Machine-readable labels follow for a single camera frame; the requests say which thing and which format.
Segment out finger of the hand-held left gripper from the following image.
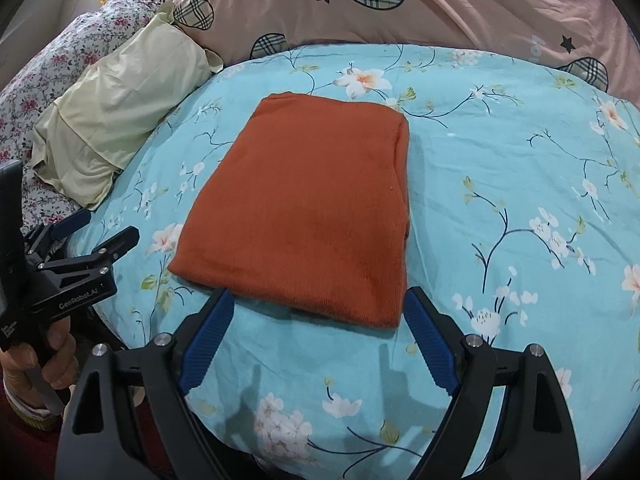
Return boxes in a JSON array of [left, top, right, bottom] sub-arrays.
[[85, 226, 141, 276], [24, 209, 93, 256]]

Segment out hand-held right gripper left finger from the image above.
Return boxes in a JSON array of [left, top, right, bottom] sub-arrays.
[[54, 287, 236, 480]]

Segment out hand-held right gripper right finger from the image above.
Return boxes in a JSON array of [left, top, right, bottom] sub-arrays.
[[404, 287, 583, 480]]

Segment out orange knit sweater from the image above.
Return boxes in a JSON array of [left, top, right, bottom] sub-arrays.
[[167, 91, 412, 330]]

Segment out person's left hand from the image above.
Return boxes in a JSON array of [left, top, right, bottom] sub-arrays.
[[0, 317, 80, 416]]

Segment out cream pillow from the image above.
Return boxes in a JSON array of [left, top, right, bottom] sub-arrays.
[[31, 2, 224, 211]]

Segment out white pink-flowered cloth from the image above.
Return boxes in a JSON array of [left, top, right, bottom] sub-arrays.
[[0, 0, 196, 241]]

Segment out light blue floral bedsheet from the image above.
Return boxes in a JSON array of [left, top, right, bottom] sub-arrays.
[[65, 42, 640, 480]]

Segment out pink quilt with plaid hearts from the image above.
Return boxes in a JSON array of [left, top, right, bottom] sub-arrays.
[[170, 0, 638, 111]]

